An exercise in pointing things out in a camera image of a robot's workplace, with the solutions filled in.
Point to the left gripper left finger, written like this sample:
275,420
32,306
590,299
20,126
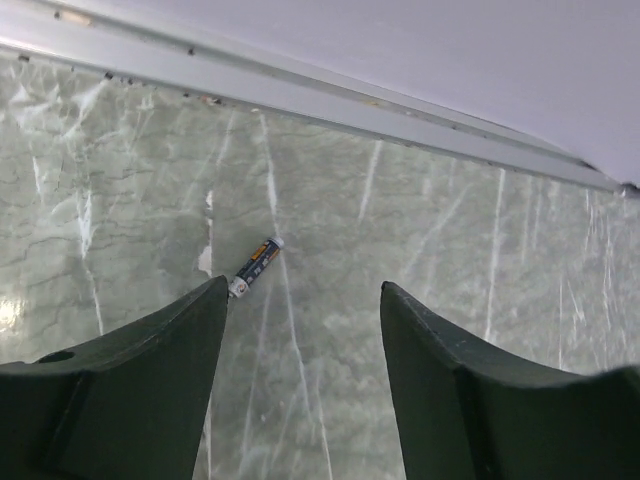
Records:
130,404

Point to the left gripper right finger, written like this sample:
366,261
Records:
466,409

